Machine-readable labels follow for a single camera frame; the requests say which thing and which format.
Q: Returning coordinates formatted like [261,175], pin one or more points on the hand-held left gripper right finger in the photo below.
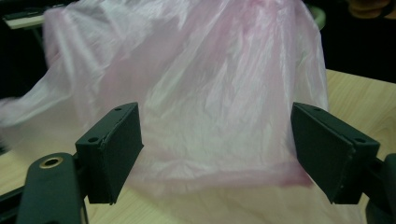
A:
[323,149]

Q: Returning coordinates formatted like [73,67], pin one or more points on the green plastic bin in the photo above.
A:
[319,17]

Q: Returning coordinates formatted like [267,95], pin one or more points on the pink plastic bag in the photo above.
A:
[205,93]

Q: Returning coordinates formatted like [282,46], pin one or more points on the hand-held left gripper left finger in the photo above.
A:
[115,152]

